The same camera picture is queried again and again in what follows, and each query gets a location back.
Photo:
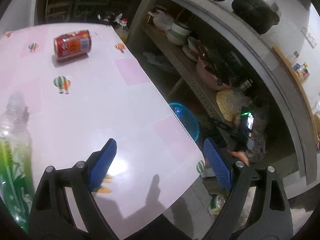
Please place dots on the grey plastic bag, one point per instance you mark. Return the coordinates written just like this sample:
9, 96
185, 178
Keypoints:
157, 60

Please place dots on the white power strip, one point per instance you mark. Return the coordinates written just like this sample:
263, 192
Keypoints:
309, 37

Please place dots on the blue plastic basket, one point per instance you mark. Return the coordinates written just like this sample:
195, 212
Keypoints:
186, 120

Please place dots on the red drink can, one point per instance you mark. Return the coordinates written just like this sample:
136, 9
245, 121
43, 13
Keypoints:
73, 45

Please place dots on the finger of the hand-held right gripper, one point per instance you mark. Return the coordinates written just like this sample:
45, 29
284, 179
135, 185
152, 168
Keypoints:
225, 127

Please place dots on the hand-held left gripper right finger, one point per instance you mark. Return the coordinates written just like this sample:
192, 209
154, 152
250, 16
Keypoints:
217, 165

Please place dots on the person's right hand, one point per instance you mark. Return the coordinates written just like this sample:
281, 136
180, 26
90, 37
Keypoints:
238, 155

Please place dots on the yellow plastic bag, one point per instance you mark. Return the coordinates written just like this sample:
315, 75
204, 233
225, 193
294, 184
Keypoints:
228, 102

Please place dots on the black pot with metal lid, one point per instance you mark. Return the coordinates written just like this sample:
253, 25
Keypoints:
255, 10

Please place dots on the white green packet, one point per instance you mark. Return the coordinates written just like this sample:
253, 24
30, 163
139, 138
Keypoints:
216, 203

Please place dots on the wooden board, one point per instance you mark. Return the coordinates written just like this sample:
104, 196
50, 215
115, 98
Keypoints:
292, 77

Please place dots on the seasoning bottle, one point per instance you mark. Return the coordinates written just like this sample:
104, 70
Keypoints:
304, 72

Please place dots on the pink clay pot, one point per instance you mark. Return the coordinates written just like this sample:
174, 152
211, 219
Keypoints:
207, 76

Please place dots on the stack of plates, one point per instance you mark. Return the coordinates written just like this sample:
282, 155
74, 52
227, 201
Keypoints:
192, 50

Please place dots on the grey perforated basket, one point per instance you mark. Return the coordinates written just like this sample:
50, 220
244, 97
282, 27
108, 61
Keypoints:
190, 80

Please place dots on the grey concrete counter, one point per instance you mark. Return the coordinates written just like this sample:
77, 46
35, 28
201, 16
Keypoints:
285, 92

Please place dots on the green label plastic bottle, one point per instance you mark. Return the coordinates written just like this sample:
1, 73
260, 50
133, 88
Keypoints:
15, 160

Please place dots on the stack of white bowls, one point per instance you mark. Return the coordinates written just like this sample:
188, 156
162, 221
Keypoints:
178, 32

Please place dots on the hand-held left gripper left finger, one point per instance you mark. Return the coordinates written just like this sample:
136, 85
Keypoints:
102, 165

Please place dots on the white plastic bag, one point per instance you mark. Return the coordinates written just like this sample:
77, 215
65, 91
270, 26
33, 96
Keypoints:
161, 21

